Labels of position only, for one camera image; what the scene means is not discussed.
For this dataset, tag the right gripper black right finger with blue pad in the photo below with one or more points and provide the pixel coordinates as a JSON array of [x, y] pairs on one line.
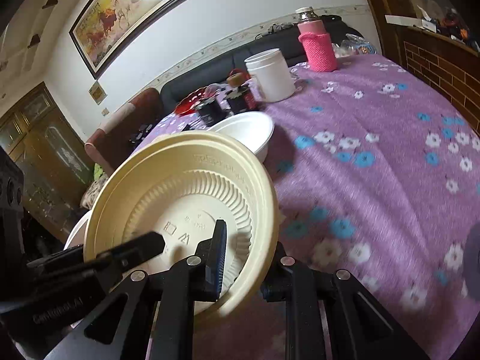
[[292, 283]]

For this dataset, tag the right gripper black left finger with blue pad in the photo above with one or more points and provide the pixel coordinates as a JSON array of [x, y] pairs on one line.
[[197, 278]]

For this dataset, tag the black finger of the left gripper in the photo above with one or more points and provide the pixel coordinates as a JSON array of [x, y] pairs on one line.
[[135, 252]]

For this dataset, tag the cream plastic bowl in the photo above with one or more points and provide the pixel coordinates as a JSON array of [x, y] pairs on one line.
[[179, 186]]

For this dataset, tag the white foam bowl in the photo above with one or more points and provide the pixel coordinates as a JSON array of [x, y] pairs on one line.
[[253, 129]]

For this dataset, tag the brown armchair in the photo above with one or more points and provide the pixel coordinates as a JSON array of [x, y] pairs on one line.
[[109, 144]]

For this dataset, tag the red scalloped glass plate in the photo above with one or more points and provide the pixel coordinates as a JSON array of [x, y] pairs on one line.
[[187, 104]]

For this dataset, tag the wooden glass door cabinet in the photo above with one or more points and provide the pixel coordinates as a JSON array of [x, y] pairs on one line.
[[57, 170]]

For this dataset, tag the black jar with cork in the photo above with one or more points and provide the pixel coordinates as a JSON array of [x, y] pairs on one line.
[[240, 98]]

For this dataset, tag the white plastic jar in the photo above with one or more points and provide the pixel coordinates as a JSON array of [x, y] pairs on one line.
[[270, 71]]

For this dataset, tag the pink sleeved thermos bottle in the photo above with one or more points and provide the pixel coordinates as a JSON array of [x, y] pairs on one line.
[[316, 41]]

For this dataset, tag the black leather sofa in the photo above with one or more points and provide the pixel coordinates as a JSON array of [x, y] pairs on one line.
[[281, 36]]

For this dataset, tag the clear snack bag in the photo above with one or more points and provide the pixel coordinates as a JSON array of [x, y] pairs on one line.
[[355, 45]]

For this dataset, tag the framed horse painting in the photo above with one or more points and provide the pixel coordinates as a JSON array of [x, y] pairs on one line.
[[105, 27]]

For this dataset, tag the brick pattern counter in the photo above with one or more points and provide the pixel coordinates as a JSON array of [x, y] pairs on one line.
[[446, 66]]

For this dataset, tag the white box on counter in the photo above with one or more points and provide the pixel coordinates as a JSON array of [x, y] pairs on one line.
[[411, 22]]

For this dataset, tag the black jar with wires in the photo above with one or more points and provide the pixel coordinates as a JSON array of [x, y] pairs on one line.
[[209, 111]]

